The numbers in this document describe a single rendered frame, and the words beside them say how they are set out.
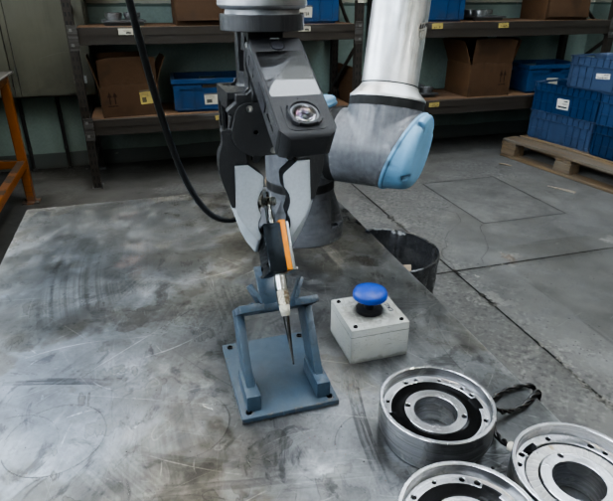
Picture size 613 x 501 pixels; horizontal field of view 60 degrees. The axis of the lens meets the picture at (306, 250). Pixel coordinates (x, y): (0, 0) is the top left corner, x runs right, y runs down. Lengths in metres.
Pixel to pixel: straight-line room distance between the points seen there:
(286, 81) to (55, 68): 3.70
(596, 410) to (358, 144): 1.39
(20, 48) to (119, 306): 3.44
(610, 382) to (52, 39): 3.64
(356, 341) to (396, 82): 0.39
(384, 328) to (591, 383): 1.52
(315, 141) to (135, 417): 0.33
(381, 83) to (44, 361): 0.57
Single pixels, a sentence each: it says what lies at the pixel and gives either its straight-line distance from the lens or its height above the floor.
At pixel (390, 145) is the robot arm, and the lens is 0.78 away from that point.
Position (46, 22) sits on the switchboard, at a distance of 4.08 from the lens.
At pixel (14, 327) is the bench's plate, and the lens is 0.77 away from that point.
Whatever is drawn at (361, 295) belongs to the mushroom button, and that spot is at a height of 0.87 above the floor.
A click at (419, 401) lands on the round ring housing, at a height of 0.83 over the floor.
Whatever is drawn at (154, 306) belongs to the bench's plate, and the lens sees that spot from 0.75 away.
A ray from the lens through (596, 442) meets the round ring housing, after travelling 0.54.
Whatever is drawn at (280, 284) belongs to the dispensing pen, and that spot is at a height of 0.93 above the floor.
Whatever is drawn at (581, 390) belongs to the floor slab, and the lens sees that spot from 2.04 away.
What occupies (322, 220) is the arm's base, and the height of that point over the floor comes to 0.84.
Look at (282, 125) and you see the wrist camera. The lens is 0.39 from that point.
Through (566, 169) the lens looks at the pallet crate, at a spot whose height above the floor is 0.06.
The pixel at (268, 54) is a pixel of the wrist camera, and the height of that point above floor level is 1.13.
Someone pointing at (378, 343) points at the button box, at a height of 0.82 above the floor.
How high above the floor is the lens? 1.18
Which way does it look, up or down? 26 degrees down
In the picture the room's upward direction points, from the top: straight up
